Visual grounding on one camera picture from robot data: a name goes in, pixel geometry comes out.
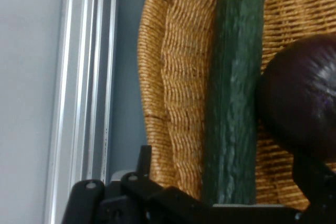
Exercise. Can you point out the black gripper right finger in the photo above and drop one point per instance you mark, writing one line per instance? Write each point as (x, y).
(320, 192)

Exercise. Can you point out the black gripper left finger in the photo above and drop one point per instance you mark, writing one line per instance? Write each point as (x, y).
(157, 205)

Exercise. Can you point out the dark green cucumber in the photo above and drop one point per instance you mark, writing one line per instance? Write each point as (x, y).
(233, 90)

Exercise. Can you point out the dark purple round vegetable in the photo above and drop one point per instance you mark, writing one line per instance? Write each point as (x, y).
(302, 98)

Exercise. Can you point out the woven wicker basket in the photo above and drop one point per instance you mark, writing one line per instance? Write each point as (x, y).
(183, 77)

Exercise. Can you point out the long aluminium frame rail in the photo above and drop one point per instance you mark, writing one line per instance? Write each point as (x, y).
(84, 77)

